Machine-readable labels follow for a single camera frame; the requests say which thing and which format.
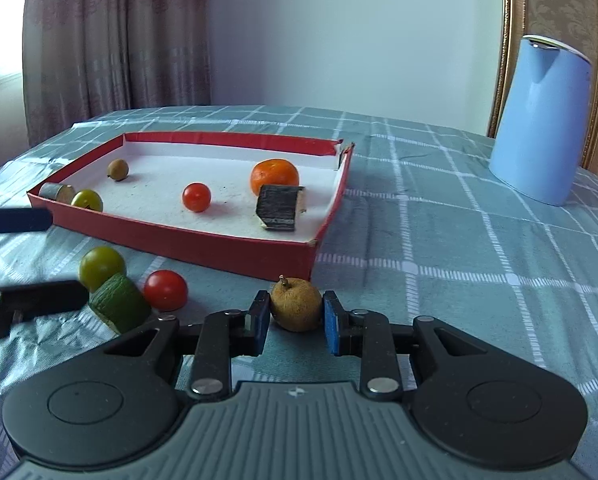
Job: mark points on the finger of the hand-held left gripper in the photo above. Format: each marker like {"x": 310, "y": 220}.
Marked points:
{"x": 44, "y": 296}
{"x": 19, "y": 220}

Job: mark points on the small brown longan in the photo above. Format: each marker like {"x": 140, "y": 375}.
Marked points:
{"x": 118, "y": 170}

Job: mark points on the dark cucumber chunk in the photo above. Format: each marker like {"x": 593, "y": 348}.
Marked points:
{"x": 279, "y": 207}

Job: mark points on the large green tomato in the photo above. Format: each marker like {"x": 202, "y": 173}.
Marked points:
{"x": 101, "y": 265}

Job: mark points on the large brown longan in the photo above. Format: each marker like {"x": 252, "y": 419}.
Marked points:
{"x": 295, "y": 306}

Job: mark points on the red cherry tomato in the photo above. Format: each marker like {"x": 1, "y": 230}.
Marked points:
{"x": 165, "y": 290}
{"x": 197, "y": 197}

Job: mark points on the orange tangerine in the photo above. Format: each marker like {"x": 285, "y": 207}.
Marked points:
{"x": 274, "y": 172}

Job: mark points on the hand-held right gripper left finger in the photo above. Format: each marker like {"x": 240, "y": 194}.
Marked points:
{"x": 262, "y": 317}

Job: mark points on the green cucumber piece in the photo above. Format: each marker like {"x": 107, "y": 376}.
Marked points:
{"x": 121, "y": 302}

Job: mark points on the red cardboard box tray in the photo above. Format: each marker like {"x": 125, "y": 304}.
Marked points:
{"x": 219, "y": 200}

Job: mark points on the brown patterned curtain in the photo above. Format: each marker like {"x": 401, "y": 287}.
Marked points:
{"x": 119, "y": 40}

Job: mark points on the small green tomato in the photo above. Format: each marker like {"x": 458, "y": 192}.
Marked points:
{"x": 87, "y": 200}

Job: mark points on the light blue electric kettle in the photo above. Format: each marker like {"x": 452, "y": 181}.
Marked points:
{"x": 541, "y": 130}

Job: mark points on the teal plaid tablecloth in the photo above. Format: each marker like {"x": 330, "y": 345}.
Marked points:
{"x": 454, "y": 260}

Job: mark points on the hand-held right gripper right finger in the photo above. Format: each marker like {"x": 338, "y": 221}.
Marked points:
{"x": 333, "y": 322}

